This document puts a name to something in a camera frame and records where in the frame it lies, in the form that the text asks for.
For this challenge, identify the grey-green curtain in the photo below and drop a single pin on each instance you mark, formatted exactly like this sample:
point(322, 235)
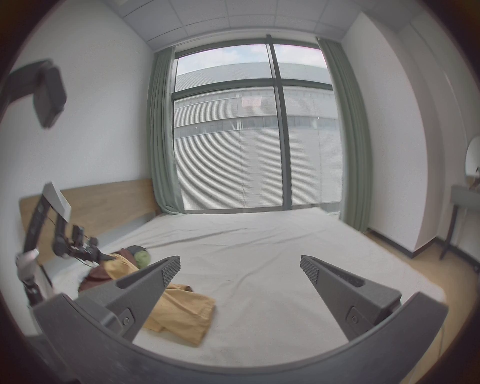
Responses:
point(161, 150)
point(352, 150)

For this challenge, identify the round mirror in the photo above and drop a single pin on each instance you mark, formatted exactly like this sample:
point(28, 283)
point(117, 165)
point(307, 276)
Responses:
point(473, 153)

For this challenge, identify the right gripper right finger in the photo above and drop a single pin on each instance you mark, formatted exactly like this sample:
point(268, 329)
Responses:
point(348, 296)

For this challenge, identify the green garment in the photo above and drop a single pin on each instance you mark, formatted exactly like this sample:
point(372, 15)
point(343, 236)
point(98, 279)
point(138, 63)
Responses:
point(142, 259)

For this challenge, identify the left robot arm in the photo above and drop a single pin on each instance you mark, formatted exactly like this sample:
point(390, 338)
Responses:
point(35, 221)

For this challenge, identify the bed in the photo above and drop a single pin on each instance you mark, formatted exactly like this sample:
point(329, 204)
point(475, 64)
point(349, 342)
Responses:
point(262, 243)

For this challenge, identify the grey garment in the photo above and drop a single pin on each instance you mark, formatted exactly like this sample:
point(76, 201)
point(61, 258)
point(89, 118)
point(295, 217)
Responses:
point(138, 248)

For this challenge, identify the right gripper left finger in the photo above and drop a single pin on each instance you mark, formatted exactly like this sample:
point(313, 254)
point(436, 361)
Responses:
point(142, 288)

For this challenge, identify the brown garment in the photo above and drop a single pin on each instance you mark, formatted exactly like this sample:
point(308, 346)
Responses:
point(93, 279)

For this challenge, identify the yellow shorts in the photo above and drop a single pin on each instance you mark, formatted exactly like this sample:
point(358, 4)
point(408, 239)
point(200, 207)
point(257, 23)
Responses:
point(183, 307)

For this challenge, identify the grey small table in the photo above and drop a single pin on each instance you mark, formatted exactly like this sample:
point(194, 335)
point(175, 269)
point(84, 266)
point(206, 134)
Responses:
point(465, 198)

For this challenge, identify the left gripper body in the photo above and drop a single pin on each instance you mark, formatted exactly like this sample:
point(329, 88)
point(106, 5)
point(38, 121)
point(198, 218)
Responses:
point(91, 250)

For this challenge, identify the window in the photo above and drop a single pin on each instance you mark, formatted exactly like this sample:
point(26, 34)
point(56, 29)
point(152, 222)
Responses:
point(225, 168)

